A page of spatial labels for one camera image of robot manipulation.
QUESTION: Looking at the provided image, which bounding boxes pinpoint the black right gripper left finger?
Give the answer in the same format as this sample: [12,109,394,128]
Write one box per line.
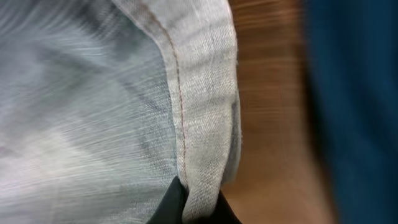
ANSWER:
[147,177,187,224]

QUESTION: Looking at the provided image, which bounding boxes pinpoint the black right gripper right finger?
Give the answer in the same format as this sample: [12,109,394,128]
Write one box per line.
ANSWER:
[198,192,242,224]

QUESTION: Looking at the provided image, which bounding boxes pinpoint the light blue denim shorts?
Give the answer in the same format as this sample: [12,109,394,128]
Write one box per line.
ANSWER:
[1,0,241,223]

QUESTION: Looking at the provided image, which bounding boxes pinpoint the blue garment pile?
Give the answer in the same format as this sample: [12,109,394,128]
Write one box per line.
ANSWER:
[304,0,397,223]

